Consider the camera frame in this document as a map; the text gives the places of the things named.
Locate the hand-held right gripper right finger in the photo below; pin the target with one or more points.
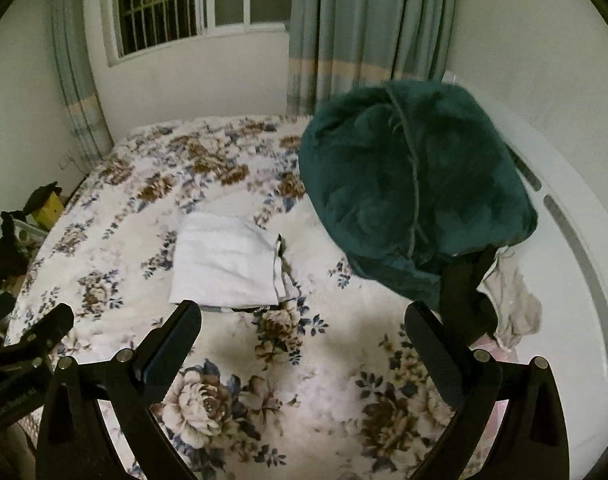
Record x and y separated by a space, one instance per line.
429 355

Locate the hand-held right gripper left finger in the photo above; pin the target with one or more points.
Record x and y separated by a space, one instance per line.
166 350

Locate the white towel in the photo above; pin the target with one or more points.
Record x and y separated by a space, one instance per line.
219 260

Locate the black garment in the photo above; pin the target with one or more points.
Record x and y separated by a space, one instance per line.
459 295

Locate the cream garment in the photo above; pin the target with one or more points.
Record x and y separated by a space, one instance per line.
514 310

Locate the yellow box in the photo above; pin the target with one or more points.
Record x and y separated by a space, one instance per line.
51 211

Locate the black object on box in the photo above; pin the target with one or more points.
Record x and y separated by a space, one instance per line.
41 195

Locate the floral printed blanket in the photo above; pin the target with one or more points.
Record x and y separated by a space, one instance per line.
134 220

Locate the white bed headboard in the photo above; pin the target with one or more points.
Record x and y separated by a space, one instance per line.
554 280

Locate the teal fleece blanket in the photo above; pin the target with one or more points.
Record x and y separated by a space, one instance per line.
409 175

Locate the narrow grey-blue curtain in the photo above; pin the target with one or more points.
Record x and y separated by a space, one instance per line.
79 100

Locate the window with metal grille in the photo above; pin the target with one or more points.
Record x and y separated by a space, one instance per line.
154 10

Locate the wide grey-blue curtain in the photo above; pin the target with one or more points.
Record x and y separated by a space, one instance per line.
364 20

